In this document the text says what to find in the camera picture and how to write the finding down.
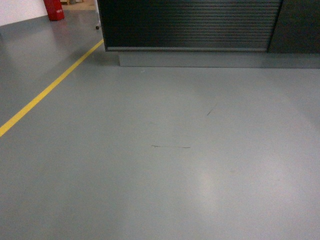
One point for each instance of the black checkout counter cabinet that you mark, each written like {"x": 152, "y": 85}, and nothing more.
{"x": 275, "y": 34}

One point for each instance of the red fire extinguisher box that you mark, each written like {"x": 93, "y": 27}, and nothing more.
{"x": 54, "y": 10}

